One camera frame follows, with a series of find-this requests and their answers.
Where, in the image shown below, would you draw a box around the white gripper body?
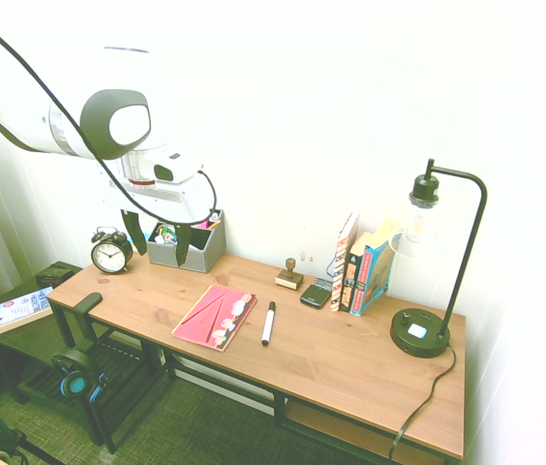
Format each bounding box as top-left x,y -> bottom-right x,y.
100,172 -> 212,226

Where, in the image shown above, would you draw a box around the light blue white book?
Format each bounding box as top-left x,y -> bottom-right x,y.
0,286 -> 55,339

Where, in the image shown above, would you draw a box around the blue paperback book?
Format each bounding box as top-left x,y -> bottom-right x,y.
349,219 -> 401,318

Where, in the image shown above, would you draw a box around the black lamp power cable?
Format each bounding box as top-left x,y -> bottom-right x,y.
387,345 -> 458,462

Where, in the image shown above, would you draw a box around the white marker with black cap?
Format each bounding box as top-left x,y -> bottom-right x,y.
259,300 -> 278,348

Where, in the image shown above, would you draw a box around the wooden handle stamp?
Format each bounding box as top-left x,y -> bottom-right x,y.
274,257 -> 305,292

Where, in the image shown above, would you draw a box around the striped red white book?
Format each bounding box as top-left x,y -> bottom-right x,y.
330,211 -> 362,313

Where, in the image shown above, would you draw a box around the black headphone hanger clamp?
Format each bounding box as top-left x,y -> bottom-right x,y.
56,292 -> 105,351

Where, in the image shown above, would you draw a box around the black orange book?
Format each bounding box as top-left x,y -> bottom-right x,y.
339,232 -> 376,314

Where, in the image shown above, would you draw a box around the dark side bench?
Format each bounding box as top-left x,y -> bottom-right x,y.
0,261 -> 84,404

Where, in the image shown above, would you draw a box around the black twin-bell alarm clock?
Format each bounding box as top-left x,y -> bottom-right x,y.
90,226 -> 135,275

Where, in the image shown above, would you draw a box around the small black box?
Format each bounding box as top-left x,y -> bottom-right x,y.
35,269 -> 76,288

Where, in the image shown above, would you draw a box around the wooden lower desk shelf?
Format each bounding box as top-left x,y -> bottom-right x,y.
284,398 -> 449,465

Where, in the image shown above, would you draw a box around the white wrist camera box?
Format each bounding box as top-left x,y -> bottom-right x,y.
152,152 -> 204,186

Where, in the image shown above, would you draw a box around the black mobile phone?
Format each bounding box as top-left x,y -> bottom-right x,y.
299,277 -> 334,310

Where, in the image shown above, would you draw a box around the black slatted floor rack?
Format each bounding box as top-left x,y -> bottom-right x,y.
17,332 -> 178,454

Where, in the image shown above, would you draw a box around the black desk lamp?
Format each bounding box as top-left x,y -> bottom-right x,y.
389,158 -> 489,359

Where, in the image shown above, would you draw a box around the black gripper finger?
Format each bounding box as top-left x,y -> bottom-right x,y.
174,222 -> 194,269
119,208 -> 149,257

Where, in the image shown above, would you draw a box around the grey fabric desk holder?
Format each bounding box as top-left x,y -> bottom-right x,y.
146,208 -> 228,274

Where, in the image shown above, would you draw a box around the pink notebook with flowers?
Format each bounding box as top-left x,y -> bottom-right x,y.
170,284 -> 259,354

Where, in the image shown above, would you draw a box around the black blue headphones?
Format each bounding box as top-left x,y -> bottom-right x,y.
50,338 -> 110,406

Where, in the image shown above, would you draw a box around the wooden desk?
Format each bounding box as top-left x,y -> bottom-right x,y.
51,294 -> 464,465

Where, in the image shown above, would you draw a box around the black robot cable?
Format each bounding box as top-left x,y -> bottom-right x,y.
0,8 -> 219,225

